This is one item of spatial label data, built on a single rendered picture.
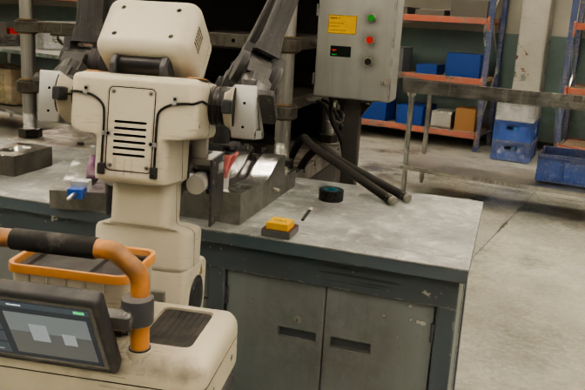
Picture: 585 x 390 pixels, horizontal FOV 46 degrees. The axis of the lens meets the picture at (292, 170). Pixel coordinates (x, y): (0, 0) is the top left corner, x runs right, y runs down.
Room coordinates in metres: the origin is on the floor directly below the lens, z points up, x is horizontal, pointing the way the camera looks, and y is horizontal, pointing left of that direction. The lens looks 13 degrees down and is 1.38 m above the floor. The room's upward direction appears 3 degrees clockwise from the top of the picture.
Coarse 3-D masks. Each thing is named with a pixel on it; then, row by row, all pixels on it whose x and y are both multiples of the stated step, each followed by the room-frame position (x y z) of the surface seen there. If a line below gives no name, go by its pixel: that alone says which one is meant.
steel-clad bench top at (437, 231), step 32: (64, 160) 2.48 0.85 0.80; (0, 192) 2.00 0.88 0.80; (32, 192) 2.02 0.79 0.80; (288, 192) 2.19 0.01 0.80; (352, 192) 2.24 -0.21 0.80; (224, 224) 1.81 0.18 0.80; (256, 224) 1.83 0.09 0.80; (320, 224) 1.86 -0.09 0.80; (352, 224) 1.88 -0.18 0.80; (384, 224) 1.90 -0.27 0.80; (416, 224) 1.92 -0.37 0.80; (448, 224) 1.94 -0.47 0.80; (384, 256) 1.62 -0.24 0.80; (416, 256) 1.64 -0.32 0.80; (448, 256) 1.65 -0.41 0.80
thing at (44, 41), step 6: (36, 36) 7.21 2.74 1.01; (42, 36) 7.13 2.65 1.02; (48, 36) 7.13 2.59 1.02; (54, 36) 7.20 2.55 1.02; (36, 42) 7.22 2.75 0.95; (42, 42) 7.13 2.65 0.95; (48, 42) 7.13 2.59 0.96; (54, 42) 7.19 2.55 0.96; (36, 48) 7.23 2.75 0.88; (42, 48) 7.13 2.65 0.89; (48, 48) 7.13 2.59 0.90; (54, 48) 7.19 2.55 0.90; (60, 48) 7.24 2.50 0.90
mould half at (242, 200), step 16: (240, 160) 2.11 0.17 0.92; (272, 160) 2.10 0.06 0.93; (256, 176) 2.03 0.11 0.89; (272, 176) 2.06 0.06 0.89; (288, 176) 2.21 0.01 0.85; (224, 192) 1.83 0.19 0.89; (240, 192) 1.82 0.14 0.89; (256, 192) 1.93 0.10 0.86; (272, 192) 2.07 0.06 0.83; (192, 208) 1.86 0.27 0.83; (208, 208) 1.84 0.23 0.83; (224, 208) 1.83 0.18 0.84; (240, 208) 1.81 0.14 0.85; (256, 208) 1.93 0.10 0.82; (240, 224) 1.82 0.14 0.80
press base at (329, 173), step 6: (324, 168) 2.96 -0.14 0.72; (330, 168) 3.05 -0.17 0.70; (336, 168) 3.17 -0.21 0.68; (318, 174) 2.86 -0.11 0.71; (324, 174) 2.96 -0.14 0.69; (330, 174) 3.06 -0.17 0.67; (336, 174) 3.17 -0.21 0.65; (324, 180) 2.96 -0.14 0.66; (330, 180) 3.07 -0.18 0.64; (336, 180) 3.18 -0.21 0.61
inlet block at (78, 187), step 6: (72, 180) 1.88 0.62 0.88; (78, 180) 1.88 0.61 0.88; (84, 180) 1.89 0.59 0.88; (90, 180) 1.89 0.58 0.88; (72, 186) 1.86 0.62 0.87; (78, 186) 1.86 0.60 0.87; (84, 186) 1.87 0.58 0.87; (90, 186) 1.89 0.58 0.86; (72, 192) 1.83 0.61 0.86; (78, 192) 1.83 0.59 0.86; (84, 192) 1.86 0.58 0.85; (66, 198) 1.78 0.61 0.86; (78, 198) 1.83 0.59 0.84
